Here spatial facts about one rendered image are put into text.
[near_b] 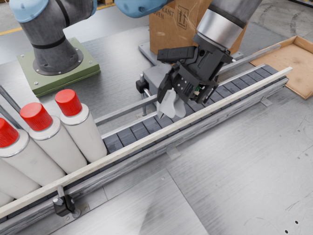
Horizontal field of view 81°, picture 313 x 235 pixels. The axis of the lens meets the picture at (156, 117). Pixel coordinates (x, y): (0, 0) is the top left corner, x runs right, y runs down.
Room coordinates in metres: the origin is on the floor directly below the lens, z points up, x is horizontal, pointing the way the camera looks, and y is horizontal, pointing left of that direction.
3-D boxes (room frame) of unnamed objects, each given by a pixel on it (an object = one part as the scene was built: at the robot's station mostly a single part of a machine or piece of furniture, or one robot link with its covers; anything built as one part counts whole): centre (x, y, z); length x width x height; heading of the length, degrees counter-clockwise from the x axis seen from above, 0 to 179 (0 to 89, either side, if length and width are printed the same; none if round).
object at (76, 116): (0.21, 0.15, 0.98); 0.05 x 0.05 x 0.20
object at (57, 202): (0.09, 0.18, 0.89); 0.03 x 0.03 x 0.12; 30
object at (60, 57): (0.63, 0.39, 0.92); 0.15 x 0.15 x 0.10
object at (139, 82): (0.36, 0.03, 0.91); 0.07 x 0.03 x 0.16; 30
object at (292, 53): (0.64, -0.59, 0.85); 0.30 x 0.26 x 0.04; 120
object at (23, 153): (0.15, 0.23, 0.98); 0.05 x 0.05 x 0.20
